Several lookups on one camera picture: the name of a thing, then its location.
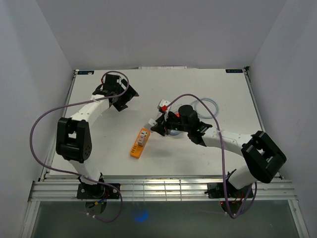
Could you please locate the light blue cord with plug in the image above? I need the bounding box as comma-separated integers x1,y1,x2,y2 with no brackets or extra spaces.
194,98,220,119

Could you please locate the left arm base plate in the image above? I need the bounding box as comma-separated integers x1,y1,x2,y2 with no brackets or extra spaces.
76,183,119,199

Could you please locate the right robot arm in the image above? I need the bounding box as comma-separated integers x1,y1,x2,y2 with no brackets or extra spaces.
151,105,287,197

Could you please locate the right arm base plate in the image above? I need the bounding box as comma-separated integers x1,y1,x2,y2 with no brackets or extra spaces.
204,182,249,198

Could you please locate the blue corner label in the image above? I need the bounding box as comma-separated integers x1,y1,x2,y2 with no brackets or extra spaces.
225,69,243,73
77,70,94,75

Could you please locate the right blue corner label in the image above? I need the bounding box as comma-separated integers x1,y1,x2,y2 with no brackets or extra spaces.
225,69,243,73

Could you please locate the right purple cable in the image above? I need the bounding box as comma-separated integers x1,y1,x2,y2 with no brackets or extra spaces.
168,93,258,219

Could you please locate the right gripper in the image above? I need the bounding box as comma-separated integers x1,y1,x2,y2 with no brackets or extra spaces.
151,110,190,136

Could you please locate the round blue power socket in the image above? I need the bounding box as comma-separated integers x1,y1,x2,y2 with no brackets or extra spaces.
169,130,184,136

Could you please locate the left blue corner label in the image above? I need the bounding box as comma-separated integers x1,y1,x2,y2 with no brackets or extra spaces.
77,70,94,75

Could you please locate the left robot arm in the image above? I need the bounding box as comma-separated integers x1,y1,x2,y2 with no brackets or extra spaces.
56,71,139,198

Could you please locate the aluminium frame rail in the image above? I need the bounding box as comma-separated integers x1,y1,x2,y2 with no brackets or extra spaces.
29,178,297,202

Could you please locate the orange power strip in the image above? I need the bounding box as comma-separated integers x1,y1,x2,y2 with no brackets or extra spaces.
130,127,151,159

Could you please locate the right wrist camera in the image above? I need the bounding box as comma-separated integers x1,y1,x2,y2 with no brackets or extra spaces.
157,99,170,114

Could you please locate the brown pink charger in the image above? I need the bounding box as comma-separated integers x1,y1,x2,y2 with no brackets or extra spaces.
137,137,147,147

